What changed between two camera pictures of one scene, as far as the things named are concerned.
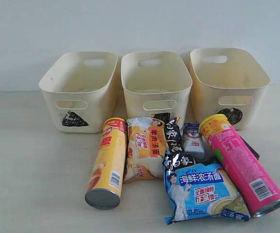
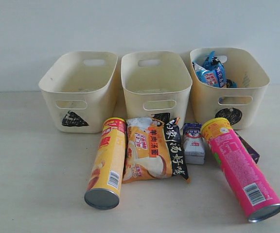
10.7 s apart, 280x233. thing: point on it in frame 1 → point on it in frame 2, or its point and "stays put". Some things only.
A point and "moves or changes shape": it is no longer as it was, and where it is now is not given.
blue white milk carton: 194,142 stays put
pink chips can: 259,190 moves or changes shape
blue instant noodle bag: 195,190 → 211,72
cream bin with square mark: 155,82 stays put
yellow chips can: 108,174 stays put
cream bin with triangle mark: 79,88 stays put
